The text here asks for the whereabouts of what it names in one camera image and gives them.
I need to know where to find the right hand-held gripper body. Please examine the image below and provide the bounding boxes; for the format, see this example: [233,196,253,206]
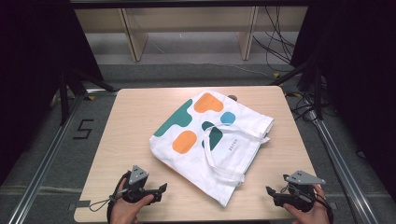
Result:
[275,170,327,213]

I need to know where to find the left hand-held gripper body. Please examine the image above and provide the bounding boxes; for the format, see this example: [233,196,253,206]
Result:
[121,164,159,205]

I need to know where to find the white tote bag coloured shapes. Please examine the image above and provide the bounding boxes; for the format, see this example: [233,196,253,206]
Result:
[148,90,276,208]

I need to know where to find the person's right hand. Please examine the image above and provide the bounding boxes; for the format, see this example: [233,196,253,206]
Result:
[282,184,332,224]

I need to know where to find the person's left hand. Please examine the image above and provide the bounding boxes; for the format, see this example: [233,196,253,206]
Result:
[109,176,155,224]

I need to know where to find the black metal stand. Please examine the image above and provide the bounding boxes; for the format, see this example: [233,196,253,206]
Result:
[58,66,117,126]
[270,59,325,121]

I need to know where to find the black curtain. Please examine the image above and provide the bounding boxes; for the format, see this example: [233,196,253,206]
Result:
[290,0,396,200]
[0,0,106,186]

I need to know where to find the light wooden shelf unit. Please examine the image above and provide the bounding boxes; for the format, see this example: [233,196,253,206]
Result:
[74,6,309,63]

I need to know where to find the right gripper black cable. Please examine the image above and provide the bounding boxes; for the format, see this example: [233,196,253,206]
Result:
[311,186,334,224]

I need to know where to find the aluminium floor rail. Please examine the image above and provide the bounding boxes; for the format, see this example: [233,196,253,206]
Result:
[7,89,118,224]
[307,110,380,224]

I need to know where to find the thin grey wrist strap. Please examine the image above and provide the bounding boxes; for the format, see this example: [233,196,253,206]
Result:
[89,188,129,213]

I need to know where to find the black cables beside stand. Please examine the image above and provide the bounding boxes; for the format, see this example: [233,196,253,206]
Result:
[286,91,321,123]

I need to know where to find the thin white floor cable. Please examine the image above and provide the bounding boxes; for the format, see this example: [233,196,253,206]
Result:
[186,62,275,79]

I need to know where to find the bundle of black floor cables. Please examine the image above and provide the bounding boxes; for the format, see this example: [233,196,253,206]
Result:
[251,6,297,74]

